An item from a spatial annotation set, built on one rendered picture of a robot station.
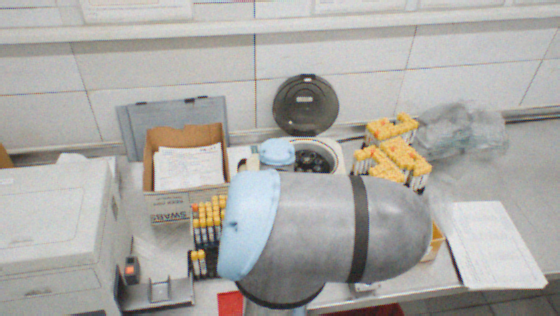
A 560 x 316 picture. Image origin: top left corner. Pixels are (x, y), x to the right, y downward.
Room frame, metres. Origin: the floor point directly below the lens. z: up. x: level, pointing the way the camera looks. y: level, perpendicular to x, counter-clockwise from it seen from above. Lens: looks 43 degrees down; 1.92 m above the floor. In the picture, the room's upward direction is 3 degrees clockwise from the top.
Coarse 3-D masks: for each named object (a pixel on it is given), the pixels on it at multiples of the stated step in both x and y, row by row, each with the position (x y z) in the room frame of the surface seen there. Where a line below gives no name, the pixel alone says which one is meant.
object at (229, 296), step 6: (222, 294) 0.59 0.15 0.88; (228, 294) 0.60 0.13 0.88; (234, 294) 0.60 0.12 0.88; (240, 294) 0.60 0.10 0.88; (222, 300) 0.58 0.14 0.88; (228, 300) 0.58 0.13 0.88; (234, 300) 0.58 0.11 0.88; (240, 300) 0.58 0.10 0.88; (222, 306) 0.56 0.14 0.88; (228, 306) 0.56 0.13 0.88; (234, 306) 0.56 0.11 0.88; (240, 306) 0.56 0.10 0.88; (222, 312) 0.55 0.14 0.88; (228, 312) 0.55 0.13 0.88; (234, 312) 0.55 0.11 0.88; (240, 312) 0.55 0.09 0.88
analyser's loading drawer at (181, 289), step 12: (168, 276) 0.60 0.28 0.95; (192, 276) 0.61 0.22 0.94; (120, 288) 0.58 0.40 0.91; (132, 288) 0.58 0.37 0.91; (144, 288) 0.58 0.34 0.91; (156, 288) 0.58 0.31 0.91; (168, 288) 0.57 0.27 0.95; (180, 288) 0.59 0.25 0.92; (192, 288) 0.58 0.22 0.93; (120, 300) 0.55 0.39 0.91; (132, 300) 0.55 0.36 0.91; (144, 300) 0.55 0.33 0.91; (156, 300) 0.54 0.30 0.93; (168, 300) 0.55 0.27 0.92; (180, 300) 0.55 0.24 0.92; (192, 300) 0.56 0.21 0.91
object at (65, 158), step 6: (60, 156) 0.96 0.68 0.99; (66, 156) 0.97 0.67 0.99; (72, 156) 0.97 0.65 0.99; (78, 156) 0.97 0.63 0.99; (60, 162) 0.95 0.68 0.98; (66, 162) 0.96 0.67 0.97; (72, 162) 0.96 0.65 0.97; (78, 162) 0.96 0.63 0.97; (114, 162) 1.01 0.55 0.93; (114, 168) 0.98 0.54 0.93; (114, 174) 0.96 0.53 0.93
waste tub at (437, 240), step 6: (438, 228) 0.77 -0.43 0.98; (438, 234) 0.76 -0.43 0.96; (432, 240) 0.73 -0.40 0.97; (438, 240) 0.73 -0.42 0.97; (432, 246) 0.73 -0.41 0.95; (438, 246) 0.74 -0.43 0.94; (426, 252) 0.73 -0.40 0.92; (432, 252) 0.73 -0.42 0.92; (426, 258) 0.73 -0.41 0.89; (432, 258) 0.74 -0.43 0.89
